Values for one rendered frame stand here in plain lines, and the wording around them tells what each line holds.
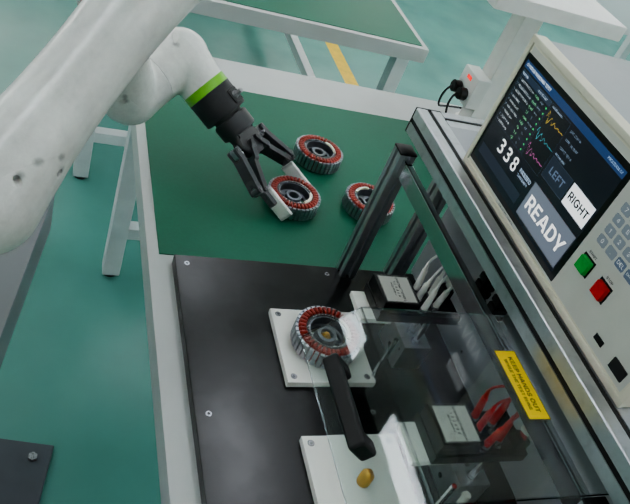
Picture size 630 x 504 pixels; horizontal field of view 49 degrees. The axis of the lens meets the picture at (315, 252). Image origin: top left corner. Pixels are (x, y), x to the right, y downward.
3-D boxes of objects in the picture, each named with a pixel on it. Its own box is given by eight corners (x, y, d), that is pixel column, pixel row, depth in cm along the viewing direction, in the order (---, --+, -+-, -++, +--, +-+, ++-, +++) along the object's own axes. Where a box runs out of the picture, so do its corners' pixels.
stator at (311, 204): (255, 205, 140) (260, 191, 137) (275, 180, 148) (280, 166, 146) (305, 230, 139) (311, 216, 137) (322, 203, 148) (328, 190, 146)
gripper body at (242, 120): (231, 115, 132) (262, 153, 134) (249, 99, 139) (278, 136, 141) (206, 134, 136) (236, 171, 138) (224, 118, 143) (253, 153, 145)
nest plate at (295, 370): (285, 387, 106) (288, 382, 105) (267, 312, 116) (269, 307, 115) (373, 388, 111) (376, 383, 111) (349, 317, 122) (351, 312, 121)
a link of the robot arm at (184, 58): (190, 6, 130) (173, 28, 139) (140, 42, 125) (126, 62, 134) (238, 68, 133) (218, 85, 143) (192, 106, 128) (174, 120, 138)
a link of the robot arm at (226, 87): (201, 99, 143) (180, 116, 135) (240, 67, 136) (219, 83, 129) (221, 122, 144) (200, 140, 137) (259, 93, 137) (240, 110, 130)
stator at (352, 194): (399, 221, 153) (405, 208, 150) (365, 232, 145) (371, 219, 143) (365, 189, 157) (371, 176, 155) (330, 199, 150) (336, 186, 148)
